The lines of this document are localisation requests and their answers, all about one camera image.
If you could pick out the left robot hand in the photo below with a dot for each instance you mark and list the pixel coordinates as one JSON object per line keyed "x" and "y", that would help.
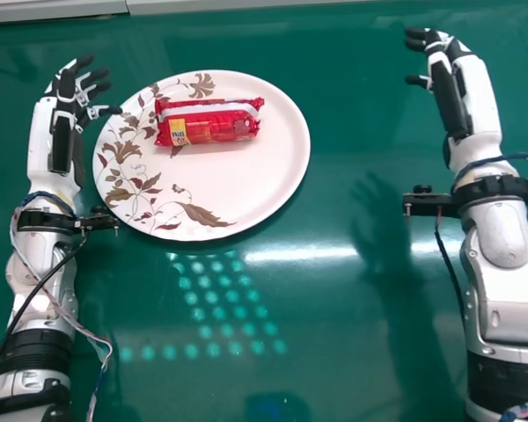
{"x": 41, "y": 149}

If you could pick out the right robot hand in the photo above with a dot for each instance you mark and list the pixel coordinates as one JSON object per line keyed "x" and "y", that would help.
{"x": 479, "y": 110}

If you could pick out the red biscuit packet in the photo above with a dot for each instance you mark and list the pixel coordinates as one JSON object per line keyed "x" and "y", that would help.
{"x": 211, "y": 129}

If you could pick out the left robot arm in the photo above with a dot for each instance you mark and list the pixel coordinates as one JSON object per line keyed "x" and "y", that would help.
{"x": 26, "y": 351}

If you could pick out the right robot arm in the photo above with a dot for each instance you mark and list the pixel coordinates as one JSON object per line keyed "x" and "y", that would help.
{"x": 501, "y": 307}

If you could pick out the plate with brown leaf pattern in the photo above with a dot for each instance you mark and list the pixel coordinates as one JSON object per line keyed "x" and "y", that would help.
{"x": 246, "y": 176}

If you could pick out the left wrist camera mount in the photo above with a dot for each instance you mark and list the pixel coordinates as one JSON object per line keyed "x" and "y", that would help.
{"x": 97, "y": 222}

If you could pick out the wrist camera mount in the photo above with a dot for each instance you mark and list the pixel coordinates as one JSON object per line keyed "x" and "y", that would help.
{"x": 427, "y": 204}
{"x": 97, "y": 222}

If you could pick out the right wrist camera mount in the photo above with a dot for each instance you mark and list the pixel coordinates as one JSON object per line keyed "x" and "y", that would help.
{"x": 427, "y": 204}

